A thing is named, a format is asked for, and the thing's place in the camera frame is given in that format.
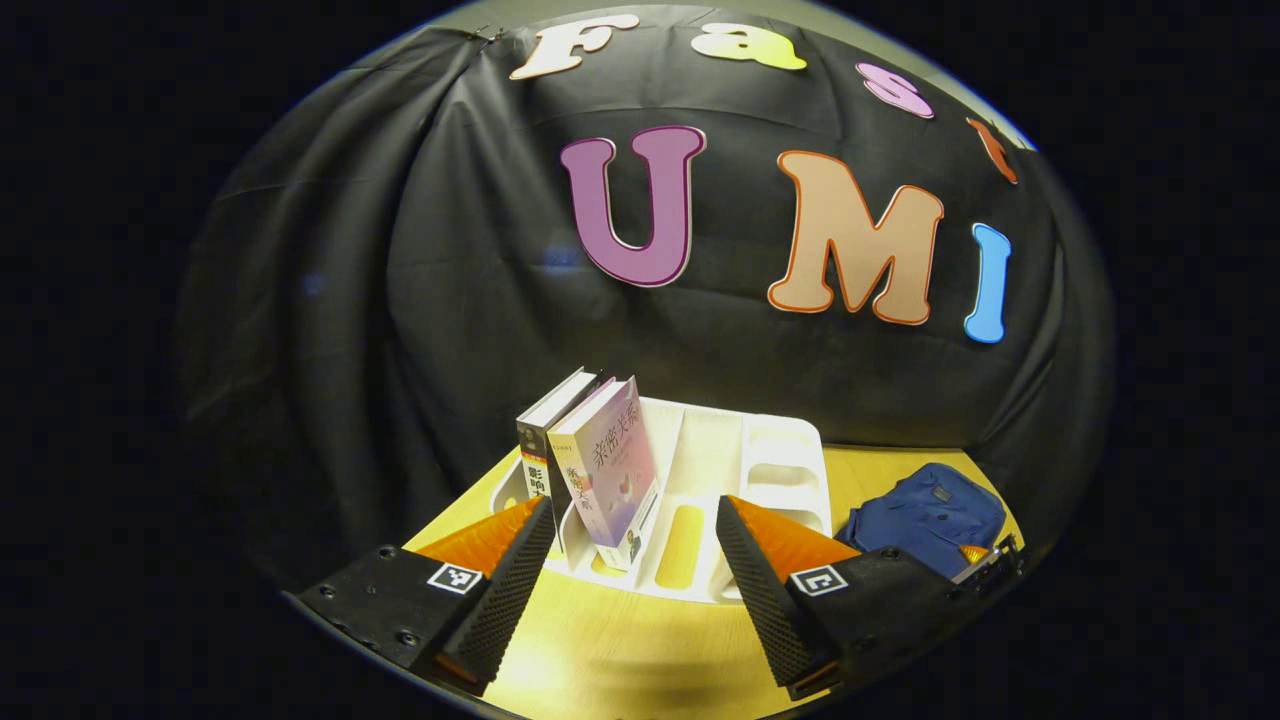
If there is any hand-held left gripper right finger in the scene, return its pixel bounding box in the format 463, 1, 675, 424
715, 495, 986, 701

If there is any white plastic bookshelf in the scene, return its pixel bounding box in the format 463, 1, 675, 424
490, 395, 833, 604

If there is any black backdrop cloth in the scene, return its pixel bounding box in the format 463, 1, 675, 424
175, 5, 1116, 601

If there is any pink cover book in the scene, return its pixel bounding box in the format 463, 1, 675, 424
547, 376, 661, 573

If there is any white and black book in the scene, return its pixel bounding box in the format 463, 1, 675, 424
516, 367, 601, 556

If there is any blue schoolbag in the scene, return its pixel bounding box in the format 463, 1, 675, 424
835, 462, 1008, 581

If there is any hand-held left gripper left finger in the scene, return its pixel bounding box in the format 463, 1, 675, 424
285, 497, 558, 698

